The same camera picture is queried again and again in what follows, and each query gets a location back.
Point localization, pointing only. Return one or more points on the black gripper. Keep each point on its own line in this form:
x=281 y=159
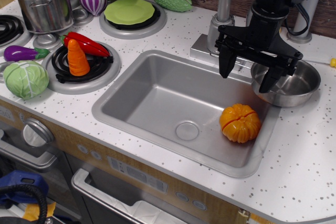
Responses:
x=259 y=42

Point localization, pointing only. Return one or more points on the small steel pan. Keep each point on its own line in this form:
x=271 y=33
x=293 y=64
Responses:
x=289 y=91

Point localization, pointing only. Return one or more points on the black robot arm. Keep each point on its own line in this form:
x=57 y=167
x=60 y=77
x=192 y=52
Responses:
x=276 y=11

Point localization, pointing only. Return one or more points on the grey toy sink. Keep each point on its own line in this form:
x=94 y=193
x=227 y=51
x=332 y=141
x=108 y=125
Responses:
x=176 y=104

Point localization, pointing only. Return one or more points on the silver toy faucet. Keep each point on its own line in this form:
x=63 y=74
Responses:
x=204 y=48

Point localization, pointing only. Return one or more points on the orange toy pumpkin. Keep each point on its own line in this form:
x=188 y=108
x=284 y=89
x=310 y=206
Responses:
x=240 y=123

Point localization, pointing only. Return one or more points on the back right stove burner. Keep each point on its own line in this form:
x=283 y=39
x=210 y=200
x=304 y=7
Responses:
x=138 y=31

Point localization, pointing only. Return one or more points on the stove burner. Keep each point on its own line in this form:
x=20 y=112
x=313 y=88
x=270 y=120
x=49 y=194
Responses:
x=13 y=32
x=138 y=31
x=103 y=70

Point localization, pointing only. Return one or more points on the green toy plate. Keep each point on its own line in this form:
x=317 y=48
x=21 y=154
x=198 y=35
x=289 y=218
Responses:
x=129 y=12

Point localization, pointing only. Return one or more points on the front right stove burner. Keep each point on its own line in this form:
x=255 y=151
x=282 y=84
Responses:
x=103 y=70

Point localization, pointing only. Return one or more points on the red toy chili pepper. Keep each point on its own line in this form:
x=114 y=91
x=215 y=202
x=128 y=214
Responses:
x=87 y=45

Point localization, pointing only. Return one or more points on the purple striped toy onion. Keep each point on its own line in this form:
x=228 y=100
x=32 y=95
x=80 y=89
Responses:
x=95 y=7

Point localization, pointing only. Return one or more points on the orange toy carrot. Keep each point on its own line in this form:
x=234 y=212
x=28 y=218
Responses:
x=77 y=61

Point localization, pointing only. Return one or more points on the grey stove knob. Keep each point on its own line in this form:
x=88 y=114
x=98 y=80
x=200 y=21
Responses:
x=81 y=17
x=50 y=41

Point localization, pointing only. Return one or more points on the silver dishwasher door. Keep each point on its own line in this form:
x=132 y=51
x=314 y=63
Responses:
x=111 y=200

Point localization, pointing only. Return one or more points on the steel cooking pot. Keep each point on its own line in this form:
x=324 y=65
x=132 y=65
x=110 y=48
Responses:
x=46 y=16

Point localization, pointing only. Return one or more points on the green toy cabbage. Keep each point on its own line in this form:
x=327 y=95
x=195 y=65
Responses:
x=26 y=79

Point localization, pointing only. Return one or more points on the silver oven knob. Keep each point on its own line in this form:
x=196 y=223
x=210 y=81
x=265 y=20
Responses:
x=36 y=134

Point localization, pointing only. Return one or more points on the purple toy eggplant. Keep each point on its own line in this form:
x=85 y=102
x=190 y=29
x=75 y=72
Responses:
x=18 y=53

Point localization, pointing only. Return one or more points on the front left stove burner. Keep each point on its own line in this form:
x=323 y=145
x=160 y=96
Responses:
x=13 y=32

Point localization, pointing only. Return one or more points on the yellow cloth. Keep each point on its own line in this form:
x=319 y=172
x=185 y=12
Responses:
x=32 y=211

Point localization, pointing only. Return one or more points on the toy knife yellow handle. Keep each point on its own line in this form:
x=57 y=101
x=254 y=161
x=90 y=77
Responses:
x=327 y=61

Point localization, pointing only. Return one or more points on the silver oven door handle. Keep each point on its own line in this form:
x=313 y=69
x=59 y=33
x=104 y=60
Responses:
x=43 y=162

